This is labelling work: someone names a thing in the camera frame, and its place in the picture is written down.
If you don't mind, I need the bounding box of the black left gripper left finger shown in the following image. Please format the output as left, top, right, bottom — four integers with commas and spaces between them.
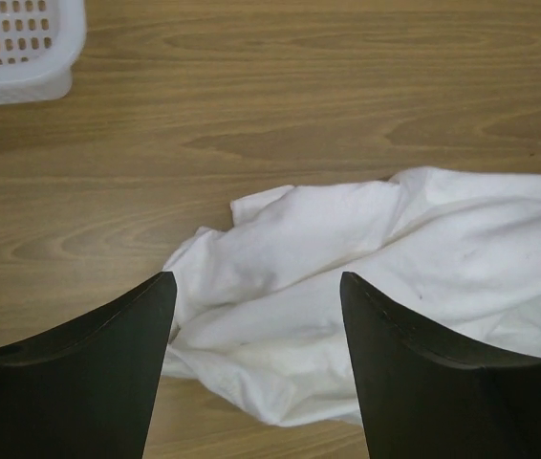
0, 272, 177, 458

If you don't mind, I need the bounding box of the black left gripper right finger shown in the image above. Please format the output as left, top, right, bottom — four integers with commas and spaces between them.
340, 273, 541, 459

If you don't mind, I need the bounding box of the white t shirt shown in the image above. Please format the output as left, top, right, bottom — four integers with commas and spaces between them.
161, 164, 541, 428

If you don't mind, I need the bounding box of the white perforated plastic basket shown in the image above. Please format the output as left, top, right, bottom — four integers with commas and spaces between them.
0, 0, 87, 105

